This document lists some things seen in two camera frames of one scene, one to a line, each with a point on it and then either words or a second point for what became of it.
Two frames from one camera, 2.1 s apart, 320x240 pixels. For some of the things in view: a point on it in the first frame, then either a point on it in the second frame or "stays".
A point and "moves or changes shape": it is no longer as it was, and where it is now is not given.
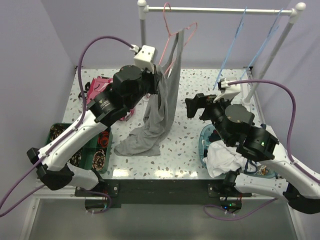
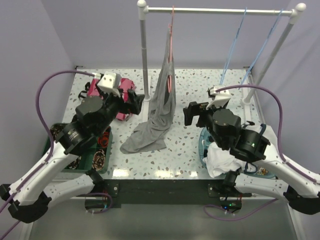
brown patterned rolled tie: (98, 160) stays
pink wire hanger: (171, 34) to (169, 77)
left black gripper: (154, 77) to (134, 107)
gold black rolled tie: (55, 130) stays
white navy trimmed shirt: (221, 159) stays
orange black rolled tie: (103, 139) stays
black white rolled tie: (75, 159) stays
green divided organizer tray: (96, 155) stays
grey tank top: (161, 112) moves or changes shape
